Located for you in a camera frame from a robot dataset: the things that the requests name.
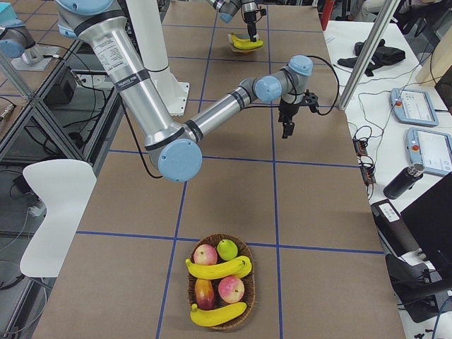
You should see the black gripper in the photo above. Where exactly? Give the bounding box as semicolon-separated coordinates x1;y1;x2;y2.
243;11;258;34
278;92;304;138

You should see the yellow banana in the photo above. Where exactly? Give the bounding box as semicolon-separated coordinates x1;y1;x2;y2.
185;256;251;280
231;35;263;51
228;32;254;49
190;302;247;327

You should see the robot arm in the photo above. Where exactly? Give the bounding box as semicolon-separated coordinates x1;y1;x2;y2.
56;1;313;182
207;0;266;41

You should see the grey square plate orange rim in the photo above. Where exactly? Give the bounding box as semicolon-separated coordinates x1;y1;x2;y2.
227;32;264;54

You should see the fruit basket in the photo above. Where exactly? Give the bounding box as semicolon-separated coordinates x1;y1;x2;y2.
186;233;255;331

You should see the black cloth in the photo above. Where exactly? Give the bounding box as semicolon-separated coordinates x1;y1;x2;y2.
337;39;405;77

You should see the black bottle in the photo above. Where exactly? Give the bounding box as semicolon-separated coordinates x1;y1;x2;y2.
383;162;424;200

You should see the teach pendant far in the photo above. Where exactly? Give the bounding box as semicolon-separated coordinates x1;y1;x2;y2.
390;88;439;127

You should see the teach pendant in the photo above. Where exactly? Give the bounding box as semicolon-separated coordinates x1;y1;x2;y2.
406;128;451;177
390;88;439;127

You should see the green pear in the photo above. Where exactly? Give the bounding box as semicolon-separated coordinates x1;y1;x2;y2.
216;239;238;261

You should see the black box white label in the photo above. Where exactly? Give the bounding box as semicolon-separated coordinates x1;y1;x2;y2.
371;199;420;256

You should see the yellow starfruit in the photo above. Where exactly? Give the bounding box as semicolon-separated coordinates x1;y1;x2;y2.
233;258;253;279

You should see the teach pendant near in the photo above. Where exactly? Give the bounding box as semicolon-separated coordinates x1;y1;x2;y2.
406;128;451;177

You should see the red apple upper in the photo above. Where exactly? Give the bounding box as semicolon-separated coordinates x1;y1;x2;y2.
194;244;218;266

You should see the red apple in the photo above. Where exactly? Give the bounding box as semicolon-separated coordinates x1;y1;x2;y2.
194;244;218;266
218;275;244;304

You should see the black monitor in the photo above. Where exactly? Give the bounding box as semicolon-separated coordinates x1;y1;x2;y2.
401;174;451;278

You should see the red apple lower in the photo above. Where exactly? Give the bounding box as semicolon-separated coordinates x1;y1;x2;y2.
218;275;244;304

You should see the red yellow mango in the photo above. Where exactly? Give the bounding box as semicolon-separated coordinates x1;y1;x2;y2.
195;278;215;311

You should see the white chair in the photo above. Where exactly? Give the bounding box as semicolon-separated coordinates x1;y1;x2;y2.
20;159;97;278

